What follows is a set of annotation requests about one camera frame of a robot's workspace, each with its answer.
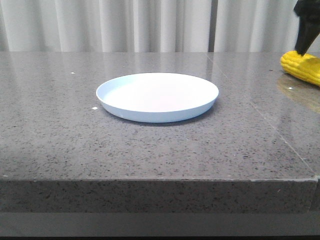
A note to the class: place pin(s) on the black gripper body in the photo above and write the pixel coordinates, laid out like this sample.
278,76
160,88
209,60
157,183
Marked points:
308,9

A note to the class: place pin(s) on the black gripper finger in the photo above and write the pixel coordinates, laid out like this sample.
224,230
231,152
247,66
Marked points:
307,33

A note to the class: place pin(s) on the yellow corn cob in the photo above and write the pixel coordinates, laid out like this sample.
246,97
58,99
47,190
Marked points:
303,67

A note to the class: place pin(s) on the light blue round plate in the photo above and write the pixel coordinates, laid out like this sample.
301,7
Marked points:
157,97

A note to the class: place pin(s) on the white pleated curtain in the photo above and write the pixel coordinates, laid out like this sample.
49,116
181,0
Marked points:
164,26

